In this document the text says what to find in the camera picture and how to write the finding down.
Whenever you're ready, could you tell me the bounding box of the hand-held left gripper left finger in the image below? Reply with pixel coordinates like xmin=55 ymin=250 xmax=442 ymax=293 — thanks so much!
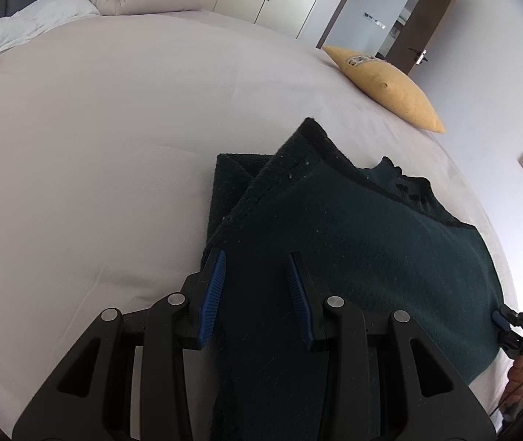
xmin=11 ymin=248 xmax=228 ymax=441

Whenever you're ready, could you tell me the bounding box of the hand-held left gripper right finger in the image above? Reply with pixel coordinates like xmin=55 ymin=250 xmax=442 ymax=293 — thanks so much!
xmin=286 ymin=252 xmax=498 ymax=441

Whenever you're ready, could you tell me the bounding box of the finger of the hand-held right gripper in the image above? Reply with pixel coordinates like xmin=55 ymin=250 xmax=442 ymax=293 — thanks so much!
xmin=491 ymin=304 xmax=523 ymax=332
xmin=499 ymin=331 xmax=523 ymax=358

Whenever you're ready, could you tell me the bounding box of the dark green sweater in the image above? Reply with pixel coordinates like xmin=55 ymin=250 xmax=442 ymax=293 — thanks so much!
xmin=204 ymin=117 xmax=508 ymax=441

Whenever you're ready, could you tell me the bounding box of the bed with light sheet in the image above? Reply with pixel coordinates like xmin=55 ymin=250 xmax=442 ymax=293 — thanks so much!
xmin=0 ymin=7 xmax=519 ymax=441

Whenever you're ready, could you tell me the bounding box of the yellow pillow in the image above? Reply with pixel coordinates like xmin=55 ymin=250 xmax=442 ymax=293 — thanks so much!
xmin=322 ymin=45 xmax=446 ymax=135

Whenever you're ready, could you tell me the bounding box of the brown door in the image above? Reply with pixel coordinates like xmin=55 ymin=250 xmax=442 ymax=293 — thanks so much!
xmin=376 ymin=0 xmax=466 ymax=76

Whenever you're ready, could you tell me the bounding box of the white blanket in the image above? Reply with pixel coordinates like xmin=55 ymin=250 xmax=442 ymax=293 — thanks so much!
xmin=0 ymin=0 xmax=101 ymax=81

